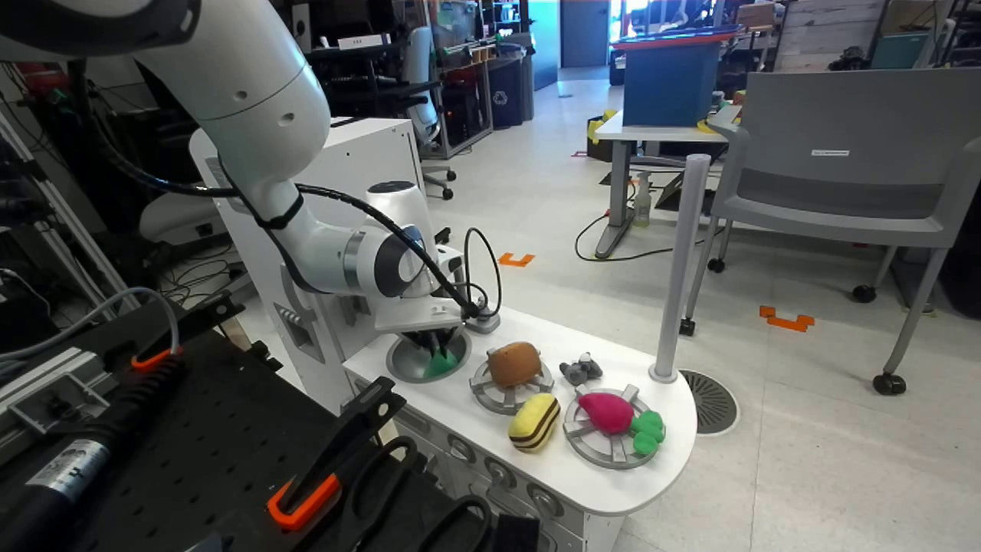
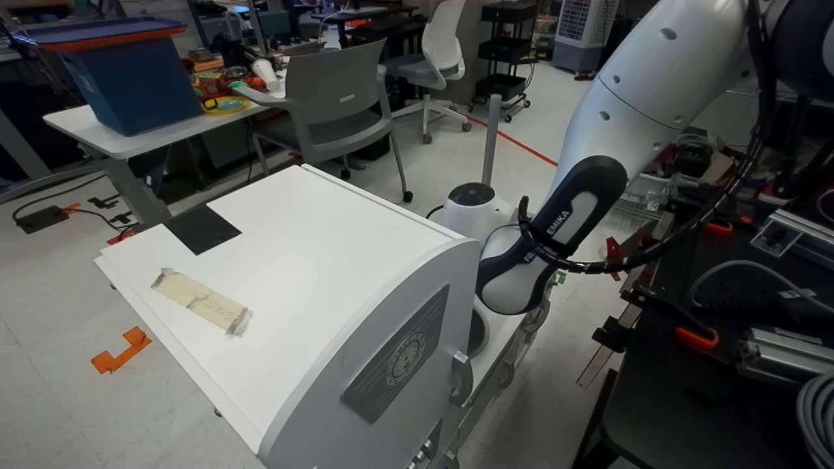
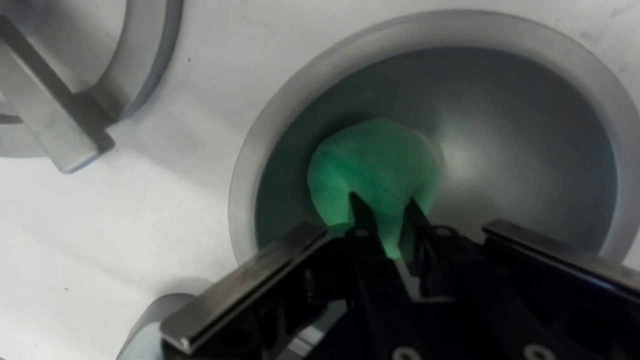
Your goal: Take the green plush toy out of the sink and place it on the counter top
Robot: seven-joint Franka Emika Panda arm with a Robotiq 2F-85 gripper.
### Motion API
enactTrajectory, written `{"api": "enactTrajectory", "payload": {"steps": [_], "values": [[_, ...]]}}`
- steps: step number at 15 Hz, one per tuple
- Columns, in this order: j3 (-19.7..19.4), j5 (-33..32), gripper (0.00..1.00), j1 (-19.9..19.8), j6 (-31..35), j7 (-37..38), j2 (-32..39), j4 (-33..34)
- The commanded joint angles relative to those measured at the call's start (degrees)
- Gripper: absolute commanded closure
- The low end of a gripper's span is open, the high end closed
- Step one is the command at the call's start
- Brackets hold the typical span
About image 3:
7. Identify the round grey sink bowl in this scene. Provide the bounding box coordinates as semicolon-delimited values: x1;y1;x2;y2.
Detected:
229;11;640;260

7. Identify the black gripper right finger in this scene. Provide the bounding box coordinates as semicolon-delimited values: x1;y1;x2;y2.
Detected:
485;220;640;300

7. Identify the green plush toy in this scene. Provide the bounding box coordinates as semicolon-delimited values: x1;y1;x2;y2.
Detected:
306;118;441;260

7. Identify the white toy kitchen counter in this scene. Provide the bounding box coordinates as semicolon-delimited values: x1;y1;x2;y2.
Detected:
0;0;640;360

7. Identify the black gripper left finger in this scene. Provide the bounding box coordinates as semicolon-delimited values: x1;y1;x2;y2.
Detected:
160;222;330;354

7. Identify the grey toy faucet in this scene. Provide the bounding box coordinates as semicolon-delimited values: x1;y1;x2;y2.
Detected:
116;295;192;360

